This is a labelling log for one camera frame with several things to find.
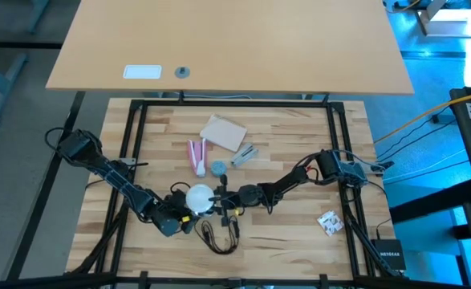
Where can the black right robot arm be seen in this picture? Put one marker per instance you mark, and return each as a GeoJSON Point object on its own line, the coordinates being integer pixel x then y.
{"type": "Point", "coordinates": [287, 184]}

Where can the black Netgear network switch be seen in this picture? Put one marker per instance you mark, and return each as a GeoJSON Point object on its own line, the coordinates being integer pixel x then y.
{"type": "Point", "coordinates": [389, 255]}

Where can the chrome lamp socket base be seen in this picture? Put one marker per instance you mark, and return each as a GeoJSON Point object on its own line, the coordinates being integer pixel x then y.
{"type": "Point", "coordinates": [208, 215]}

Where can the white globe lightbulb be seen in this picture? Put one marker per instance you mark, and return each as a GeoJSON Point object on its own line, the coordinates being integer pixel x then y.
{"type": "Point", "coordinates": [200, 198]}

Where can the teal patterned bowl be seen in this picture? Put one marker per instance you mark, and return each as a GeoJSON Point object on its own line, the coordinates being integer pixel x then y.
{"type": "Point", "coordinates": [219, 169]}

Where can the grey metal stapler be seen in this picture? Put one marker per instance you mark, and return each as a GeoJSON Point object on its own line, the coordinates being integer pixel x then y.
{"type": "Point", "coordinates": [244, 155]}

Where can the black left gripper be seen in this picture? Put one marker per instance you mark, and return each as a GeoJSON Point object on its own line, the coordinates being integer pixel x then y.
{"type": "Point", "coordinates": [175, 216]}

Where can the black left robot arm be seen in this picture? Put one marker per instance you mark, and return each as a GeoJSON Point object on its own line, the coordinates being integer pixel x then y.
{"type": "Point", "coordinates": [110, 172]}

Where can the white printed paper card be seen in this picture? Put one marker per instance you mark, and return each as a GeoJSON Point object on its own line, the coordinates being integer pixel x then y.
{"type": "Point", "coordinates": [330, 223]}

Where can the brown cardboard notebook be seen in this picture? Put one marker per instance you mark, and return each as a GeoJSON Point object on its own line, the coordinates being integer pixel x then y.
{"type": "Point", "coordinates": [224, 132]}

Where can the black aluminium table frame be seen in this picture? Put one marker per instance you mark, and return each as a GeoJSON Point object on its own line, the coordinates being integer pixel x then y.
{"type": "Point", "coordinates": [235, 103]}

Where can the white box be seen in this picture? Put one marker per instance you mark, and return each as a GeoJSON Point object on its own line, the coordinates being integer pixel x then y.
{"type": "Point", "coordinates": [447, 26]}

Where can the white rectangular desk plate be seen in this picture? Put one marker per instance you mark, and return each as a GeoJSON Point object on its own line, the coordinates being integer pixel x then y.
{"type": "Point", "coordinates": [142, 72]}

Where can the grey round desk grommet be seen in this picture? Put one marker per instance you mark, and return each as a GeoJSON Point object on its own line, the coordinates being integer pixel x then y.
{"type": "Point", "coordinates": [182, 72]}

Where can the beige wooden desk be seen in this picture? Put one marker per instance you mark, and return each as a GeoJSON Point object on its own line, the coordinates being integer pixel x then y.
{"type": "Point", "coordinates": [231, 40]}

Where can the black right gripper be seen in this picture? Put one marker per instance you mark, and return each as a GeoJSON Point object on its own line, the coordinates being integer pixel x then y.
{"type": "Point", "coordinates": [243, 196]}

